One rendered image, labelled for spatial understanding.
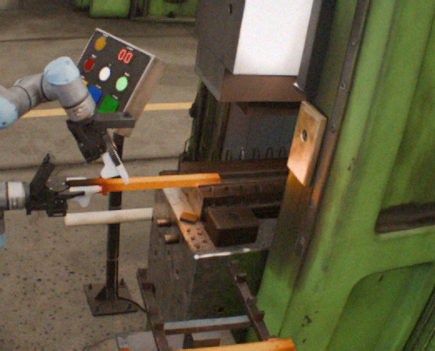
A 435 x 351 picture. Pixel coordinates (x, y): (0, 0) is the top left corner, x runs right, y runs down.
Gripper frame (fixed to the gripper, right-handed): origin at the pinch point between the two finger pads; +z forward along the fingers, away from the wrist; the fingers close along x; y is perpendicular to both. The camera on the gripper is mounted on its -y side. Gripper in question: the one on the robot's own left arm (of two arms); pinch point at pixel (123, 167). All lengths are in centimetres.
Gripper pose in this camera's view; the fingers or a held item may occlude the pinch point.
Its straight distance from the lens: 155.9
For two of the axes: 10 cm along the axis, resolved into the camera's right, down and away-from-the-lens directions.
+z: 3.2, 7.2, 6.2
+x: 3.5, 5.2, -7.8
